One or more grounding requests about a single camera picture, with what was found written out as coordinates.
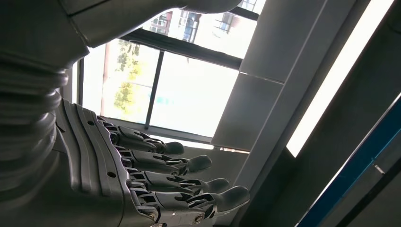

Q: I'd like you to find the dark window frame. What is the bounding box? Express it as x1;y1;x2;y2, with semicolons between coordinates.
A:
77;6;261;145

